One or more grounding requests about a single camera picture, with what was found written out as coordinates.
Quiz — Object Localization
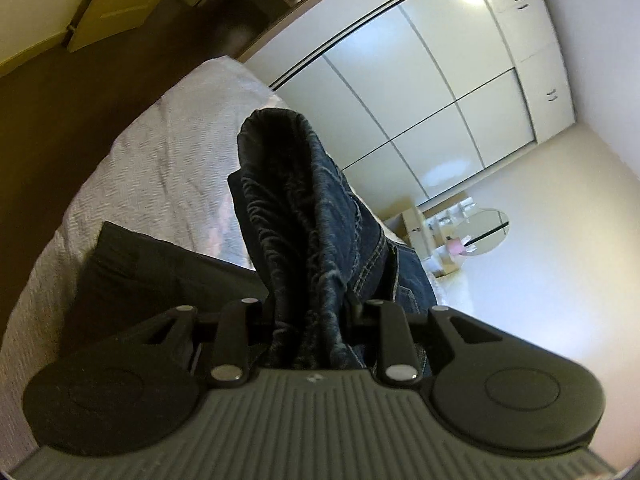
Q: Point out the dark blue denim jeans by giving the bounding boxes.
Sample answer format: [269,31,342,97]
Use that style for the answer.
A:
[228,107,437,370]

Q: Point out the white bedside table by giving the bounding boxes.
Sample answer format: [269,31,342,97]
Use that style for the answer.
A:
[401,206,462,278]

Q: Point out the pink cup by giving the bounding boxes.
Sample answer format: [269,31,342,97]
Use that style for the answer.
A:
[446,238,466,256]

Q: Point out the dark grey folded garment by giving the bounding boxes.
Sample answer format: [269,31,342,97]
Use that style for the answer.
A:
[58,222,268,358]

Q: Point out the pink grey bedspread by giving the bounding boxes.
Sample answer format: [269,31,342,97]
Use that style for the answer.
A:
[1,56,284,470]

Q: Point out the cream wardrobe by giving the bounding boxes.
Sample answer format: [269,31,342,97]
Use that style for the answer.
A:
[245,0,575,218]

